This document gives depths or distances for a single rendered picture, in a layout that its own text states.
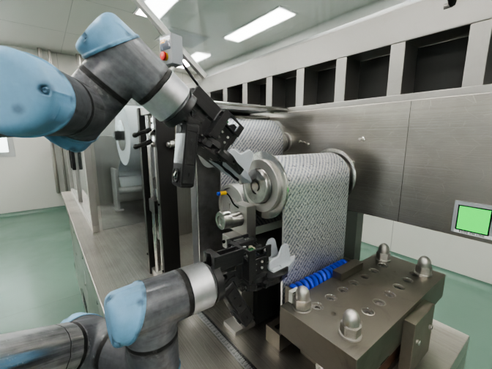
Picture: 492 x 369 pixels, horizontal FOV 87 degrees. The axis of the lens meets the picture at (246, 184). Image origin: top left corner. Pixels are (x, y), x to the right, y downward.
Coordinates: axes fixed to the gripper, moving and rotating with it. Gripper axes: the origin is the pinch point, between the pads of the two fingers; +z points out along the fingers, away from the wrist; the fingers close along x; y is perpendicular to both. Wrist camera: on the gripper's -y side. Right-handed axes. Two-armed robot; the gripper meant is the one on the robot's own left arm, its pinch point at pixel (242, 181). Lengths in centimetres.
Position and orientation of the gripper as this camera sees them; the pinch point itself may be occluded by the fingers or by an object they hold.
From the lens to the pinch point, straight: 55.6
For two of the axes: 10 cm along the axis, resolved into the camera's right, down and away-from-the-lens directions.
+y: 5.0, -8.3, 2.5
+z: 6.1, 5.4, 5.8
